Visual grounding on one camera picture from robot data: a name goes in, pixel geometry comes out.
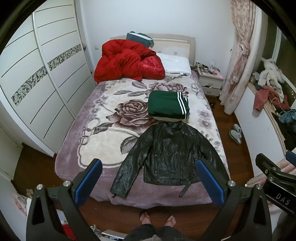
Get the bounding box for folded green striped garment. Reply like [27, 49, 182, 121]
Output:
[147, 90, 190, 120]

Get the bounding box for red puffy duvet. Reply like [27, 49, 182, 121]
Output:
[94, 39, 166, 83]

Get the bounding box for white bedside table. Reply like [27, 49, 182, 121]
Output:
[198, 69, 224, 97]

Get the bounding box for white pillow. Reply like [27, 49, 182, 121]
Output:
[157, 53, 191, 74]

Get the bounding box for grey slipper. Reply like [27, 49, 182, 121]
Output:
[233, 123, 243, 137]
[229, 130, 241, 145]

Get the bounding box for person foot sandal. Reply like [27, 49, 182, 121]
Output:
[139, 211, 152, 225]
[165, 215, 177, 227]

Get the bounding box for white plush toy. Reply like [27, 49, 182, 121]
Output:
[258, 59, 285, 102]

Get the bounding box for left grey slipper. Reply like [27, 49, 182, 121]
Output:
[229, 130, 241, 145]

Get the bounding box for white sliding wardrobe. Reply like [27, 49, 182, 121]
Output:
[1, 1, 95, 156]

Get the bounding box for teal cloth on sill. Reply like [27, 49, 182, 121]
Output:
[279, 109, 296, 125]

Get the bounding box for beige bed headboard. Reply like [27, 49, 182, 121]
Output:
[110, 34, 196, 67]

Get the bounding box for person right foot sandal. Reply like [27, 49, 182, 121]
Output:
[165, 215, 177, 227]

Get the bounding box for floral purple bed blanket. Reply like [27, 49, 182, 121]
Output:
[55, 73, 226, 209]

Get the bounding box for right grey slipper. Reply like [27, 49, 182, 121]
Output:
[233, 123, 243, 137]

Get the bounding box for pink floral curtain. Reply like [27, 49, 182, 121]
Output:
[219, 1, 262, 115]

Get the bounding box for clutter on bedside table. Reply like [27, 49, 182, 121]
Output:
[196, 60, 223, 79]

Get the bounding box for person left foot sandal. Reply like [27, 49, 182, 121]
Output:
[139, 211, 152, 225]

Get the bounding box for pink garment on sill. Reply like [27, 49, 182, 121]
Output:
[253, 85, 290, 111]

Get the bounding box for black leather jacket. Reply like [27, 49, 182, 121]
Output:
[110, 121, 228, 198]

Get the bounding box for teal folded cushion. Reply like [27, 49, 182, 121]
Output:
[126, 31, 154, 48]

